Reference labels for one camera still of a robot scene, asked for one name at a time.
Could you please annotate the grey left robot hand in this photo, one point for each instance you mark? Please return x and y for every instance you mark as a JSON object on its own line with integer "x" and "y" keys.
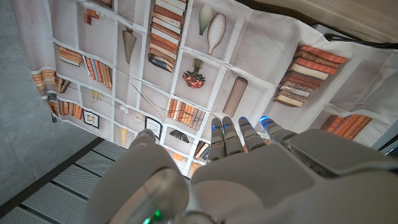
{"x": 267, "y": 186}

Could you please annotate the printed bookshelf backdrop cloth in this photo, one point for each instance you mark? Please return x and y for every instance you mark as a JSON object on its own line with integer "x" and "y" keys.
{"x": 186, "y": 62}

